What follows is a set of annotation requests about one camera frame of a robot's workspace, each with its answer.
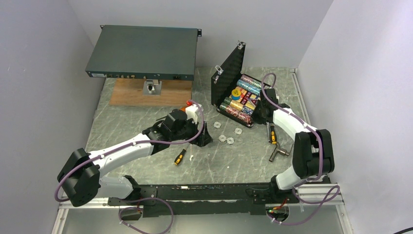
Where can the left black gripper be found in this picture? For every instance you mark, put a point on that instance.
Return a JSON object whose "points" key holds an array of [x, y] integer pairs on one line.
{"points": [[205, 138]]}

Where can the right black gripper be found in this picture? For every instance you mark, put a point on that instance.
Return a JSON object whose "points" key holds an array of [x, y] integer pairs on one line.
{"points": [[258, 120]]}

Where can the grey white 1 chip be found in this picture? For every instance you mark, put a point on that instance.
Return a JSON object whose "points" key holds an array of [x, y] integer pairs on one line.
{"points": [[238, 131], [222, 138]]}

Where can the blue yellow card deck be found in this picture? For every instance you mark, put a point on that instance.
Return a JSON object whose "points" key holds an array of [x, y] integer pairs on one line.
{"points": [[248, 104]]}

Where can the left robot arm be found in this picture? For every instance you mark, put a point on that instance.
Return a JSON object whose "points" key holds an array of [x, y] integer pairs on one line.
{"points": [[85, 174]]}

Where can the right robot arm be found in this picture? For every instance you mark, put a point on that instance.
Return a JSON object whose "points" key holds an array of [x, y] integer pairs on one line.
{"points": [[312, 154]]}

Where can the black poker chip case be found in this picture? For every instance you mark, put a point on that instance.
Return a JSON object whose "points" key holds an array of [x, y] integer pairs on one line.
{"points": [[227, 77]]}

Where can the blue yellow dealer button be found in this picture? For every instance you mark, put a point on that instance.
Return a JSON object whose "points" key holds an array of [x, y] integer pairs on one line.
{"points": [[236, 94]]}

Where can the grey metal T wrench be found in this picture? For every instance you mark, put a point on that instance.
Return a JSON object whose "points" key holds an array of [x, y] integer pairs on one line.
{"points": [[278, 151]]}

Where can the silver metal stand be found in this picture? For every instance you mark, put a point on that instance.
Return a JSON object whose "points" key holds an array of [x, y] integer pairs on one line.
{"points": [[152, 87]]}

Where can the wooden board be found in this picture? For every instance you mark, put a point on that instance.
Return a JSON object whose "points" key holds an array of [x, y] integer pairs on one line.
{"points": [[129, 92]]}

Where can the dark green rack server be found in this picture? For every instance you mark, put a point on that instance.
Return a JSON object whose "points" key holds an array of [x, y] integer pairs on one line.
{"points": [[144, 52]]}

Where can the yellow black handle tool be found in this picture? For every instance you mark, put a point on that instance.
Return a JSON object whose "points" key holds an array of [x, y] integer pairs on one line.
{"points": [[272, 137]]}

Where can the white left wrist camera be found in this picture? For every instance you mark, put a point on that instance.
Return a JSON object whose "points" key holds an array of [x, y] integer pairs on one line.
{"points": [[193, 111]]}

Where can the yellow black handle screwdriver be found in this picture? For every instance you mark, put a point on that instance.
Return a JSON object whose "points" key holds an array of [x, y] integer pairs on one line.
{"points": [[180, 157]]}

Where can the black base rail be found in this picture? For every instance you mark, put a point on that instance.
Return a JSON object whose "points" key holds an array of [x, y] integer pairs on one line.
{"points": [[204, 199]]}

